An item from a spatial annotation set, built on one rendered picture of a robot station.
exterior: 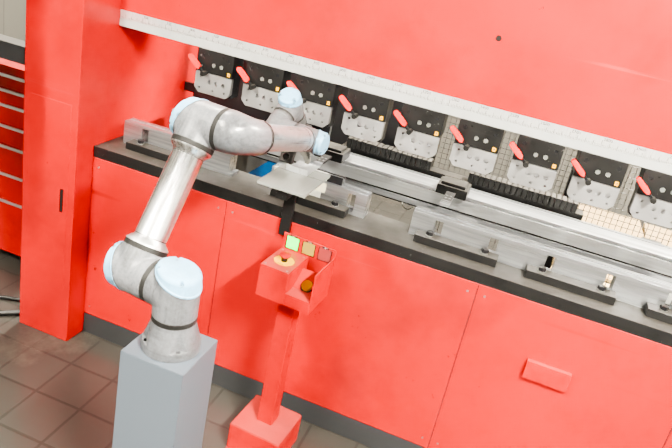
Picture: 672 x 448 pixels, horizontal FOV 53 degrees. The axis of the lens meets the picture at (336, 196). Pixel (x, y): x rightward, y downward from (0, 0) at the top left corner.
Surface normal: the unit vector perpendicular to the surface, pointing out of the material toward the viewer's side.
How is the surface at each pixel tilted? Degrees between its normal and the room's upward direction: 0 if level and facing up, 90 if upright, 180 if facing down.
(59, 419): 0
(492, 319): 90
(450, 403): 90
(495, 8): 90
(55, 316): 90
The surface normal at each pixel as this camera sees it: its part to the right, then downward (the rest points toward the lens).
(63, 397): 0.19, -0.91
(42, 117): -0.33, 0.29
